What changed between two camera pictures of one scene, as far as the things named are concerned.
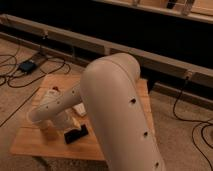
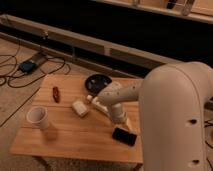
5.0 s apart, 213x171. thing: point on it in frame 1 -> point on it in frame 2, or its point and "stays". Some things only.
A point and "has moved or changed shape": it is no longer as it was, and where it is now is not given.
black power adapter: (27, 66) stays
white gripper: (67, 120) -> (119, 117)
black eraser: (74, 135) has moved or changed shape
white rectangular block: (80, 108) stays
